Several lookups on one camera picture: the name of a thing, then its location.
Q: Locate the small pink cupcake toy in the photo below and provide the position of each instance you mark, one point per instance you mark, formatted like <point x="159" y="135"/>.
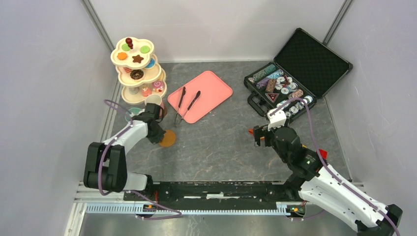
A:
<point x="146" y="91"/>

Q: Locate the orange flower cookie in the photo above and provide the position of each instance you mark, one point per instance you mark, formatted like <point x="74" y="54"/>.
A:
<point x="122" y="56"/>

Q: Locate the pink slice cake toy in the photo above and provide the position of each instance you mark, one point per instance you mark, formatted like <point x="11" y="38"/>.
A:
<point x="127" y="70"/>

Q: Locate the pink serving tray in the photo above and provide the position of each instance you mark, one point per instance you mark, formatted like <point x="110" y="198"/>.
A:
<point x="203" y="93"/>

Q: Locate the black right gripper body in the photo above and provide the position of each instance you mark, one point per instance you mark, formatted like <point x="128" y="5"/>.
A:
<point x="261" y="131"/>

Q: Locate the red toy block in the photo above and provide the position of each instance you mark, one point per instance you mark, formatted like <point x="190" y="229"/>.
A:
<point x="323" y="153"/>

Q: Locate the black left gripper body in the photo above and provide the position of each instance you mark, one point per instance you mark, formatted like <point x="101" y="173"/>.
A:
<point x="155" y="136"/>

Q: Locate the black poker chip case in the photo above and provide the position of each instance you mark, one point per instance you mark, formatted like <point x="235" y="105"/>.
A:
<point x="304" y="68"/>

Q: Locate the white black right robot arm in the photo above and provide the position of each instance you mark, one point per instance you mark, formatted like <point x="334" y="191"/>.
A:
<point x="317" y="182"/>

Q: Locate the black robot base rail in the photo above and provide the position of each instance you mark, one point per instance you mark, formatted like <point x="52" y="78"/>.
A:
<point x="226" y="197"/>

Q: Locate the chocolate donut toy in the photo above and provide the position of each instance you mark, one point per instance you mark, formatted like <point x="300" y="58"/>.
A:
<point x="136" y="74"/>

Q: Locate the blue donut toy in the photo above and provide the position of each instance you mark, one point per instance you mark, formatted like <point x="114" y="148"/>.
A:
<point x="151" y="64"/>

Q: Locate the teal green cup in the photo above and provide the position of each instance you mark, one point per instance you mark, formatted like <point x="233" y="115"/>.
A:
<point x="132" y="112"/>

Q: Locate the dark brown round coaster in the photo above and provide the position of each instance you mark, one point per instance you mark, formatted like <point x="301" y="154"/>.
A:
<point x="165" y="112"/>

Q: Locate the pink mug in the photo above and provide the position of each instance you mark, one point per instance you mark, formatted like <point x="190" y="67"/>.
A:
<point x="155" y="99"/>

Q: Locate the white cupcake toy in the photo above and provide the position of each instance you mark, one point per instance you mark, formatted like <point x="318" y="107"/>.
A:
<point x="134" y="90"/>

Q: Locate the green round cookie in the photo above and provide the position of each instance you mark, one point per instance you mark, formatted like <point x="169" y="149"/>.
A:
<point x="145" y="49"/>
<point x="125" y="47"/>

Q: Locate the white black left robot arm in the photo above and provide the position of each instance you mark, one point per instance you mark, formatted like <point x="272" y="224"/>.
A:
<point x="106" y="167"/>

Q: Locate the orange round coaster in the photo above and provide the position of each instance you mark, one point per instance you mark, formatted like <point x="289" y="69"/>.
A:
<point x="168" y="139"/>

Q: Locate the cream three-tier dessert stand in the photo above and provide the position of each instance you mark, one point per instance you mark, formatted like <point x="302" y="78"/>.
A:
<point x="150" y="75"/>

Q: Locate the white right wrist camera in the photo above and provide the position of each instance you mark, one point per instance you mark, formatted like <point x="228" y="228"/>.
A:
<point x="276" y="118"/>

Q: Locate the brown star cookie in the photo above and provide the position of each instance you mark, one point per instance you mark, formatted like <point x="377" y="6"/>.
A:
<point x="137" y="59"/>

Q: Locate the pink swirl cake toy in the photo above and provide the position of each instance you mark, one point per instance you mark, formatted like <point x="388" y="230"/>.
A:
<point x="158" y="86"/>

